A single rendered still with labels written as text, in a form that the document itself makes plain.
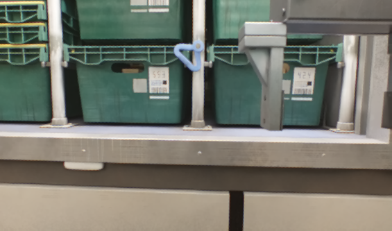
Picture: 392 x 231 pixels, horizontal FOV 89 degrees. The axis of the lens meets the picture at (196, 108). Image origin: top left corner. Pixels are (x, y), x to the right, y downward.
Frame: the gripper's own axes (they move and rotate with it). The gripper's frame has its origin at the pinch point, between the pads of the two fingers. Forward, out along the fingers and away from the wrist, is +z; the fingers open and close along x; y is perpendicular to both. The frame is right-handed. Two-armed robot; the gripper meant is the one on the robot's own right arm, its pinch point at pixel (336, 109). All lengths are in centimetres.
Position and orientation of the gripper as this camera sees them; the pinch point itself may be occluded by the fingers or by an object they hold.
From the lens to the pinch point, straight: 25.2
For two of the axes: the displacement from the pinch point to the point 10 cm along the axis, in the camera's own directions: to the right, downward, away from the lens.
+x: 10.0, 0.1, -0.1
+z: -0.1, 10.0, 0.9
